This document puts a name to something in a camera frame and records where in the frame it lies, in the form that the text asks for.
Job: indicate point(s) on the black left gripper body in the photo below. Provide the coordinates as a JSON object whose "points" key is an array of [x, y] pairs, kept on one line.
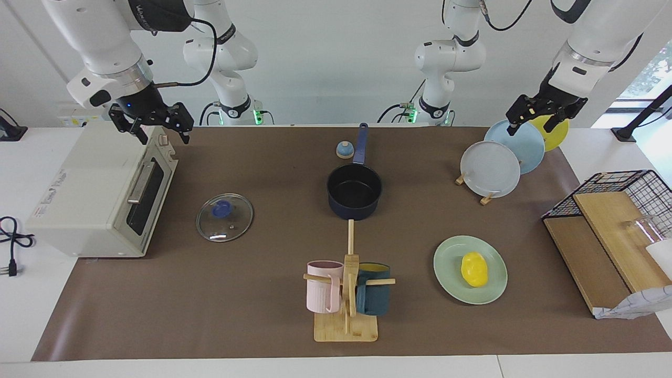
{"points": [[554, 100]]}

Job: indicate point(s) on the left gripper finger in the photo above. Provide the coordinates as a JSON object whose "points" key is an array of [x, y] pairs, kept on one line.
{"points": [[513, 123], [554, 124]]}

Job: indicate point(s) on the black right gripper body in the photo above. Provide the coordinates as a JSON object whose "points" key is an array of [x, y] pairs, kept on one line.
{"points": [[144, 105]]}

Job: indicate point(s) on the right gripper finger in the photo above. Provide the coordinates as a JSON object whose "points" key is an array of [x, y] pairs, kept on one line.
{"points": [[142, 134], [184, 136]]}

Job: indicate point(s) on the glass lid with blue knob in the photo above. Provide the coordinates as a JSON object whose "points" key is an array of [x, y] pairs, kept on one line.
{"points": [[224, 218]]}

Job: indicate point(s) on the yellow potato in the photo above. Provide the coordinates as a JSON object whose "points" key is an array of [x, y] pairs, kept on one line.
{"points": [[474, 269]]}

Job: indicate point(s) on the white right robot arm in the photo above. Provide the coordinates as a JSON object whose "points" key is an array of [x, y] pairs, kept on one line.
{"points": [[105, 42]]}

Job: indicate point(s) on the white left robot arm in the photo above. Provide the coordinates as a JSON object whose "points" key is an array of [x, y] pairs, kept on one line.
{"points": [[593, 37]]}

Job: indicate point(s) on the yellow plate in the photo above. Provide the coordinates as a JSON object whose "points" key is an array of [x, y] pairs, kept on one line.
{"points": [[557, 139]]}

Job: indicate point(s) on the light blue plate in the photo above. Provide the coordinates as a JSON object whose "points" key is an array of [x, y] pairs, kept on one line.
{"points": [[525, 147]]}

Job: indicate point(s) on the grey plate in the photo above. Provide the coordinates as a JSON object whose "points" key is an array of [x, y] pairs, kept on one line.
{"points": [[489, 169]]}

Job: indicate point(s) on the wooden plate rack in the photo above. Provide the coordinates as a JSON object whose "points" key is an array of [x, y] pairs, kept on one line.
{"points": [[486, 199]]}

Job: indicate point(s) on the green plate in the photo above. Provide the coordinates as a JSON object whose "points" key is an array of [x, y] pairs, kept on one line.
{"points": [[449, 268]]}

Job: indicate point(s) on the white outlet box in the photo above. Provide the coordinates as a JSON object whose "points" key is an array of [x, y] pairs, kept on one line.
{"points": [[79, 113]]}

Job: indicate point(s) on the beige toaster oven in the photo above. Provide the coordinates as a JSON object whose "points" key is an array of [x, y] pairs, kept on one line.
{"points": [[84, 184]]}

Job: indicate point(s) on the black table clamp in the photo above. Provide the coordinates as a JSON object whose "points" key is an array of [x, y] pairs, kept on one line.
{"points": [[11, 132]]}

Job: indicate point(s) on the clear glass cup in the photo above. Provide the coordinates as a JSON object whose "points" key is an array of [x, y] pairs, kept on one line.
{"points": [[643, 228]]}

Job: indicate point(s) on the small blue wooden knob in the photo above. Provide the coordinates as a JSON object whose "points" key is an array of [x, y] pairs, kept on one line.
{"points": [[345, 151]]}

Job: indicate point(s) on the brown table mat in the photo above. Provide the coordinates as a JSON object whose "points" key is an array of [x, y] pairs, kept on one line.
{"points": [[236, 294]]}

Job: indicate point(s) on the white cup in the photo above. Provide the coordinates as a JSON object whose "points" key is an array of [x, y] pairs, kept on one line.
{"points": [[662, 257]]}

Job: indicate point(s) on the dark blue saucepan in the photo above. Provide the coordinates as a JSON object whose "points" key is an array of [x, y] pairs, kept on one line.
{"points": [[354, 197]]}

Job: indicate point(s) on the white patterned cloth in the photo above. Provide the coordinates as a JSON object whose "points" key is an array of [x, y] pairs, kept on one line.
{"points": [[643, 302]]}

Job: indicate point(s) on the pink mug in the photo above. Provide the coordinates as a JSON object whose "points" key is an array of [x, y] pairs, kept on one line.
{"points": [[321, 294]]}

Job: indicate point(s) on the dark teal mug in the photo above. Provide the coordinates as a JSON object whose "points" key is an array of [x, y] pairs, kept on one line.
{"points": [[374, 299]]}

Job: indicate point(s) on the wooden mug tree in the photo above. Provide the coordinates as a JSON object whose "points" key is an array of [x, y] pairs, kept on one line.
{"points": [[346, 328]]}

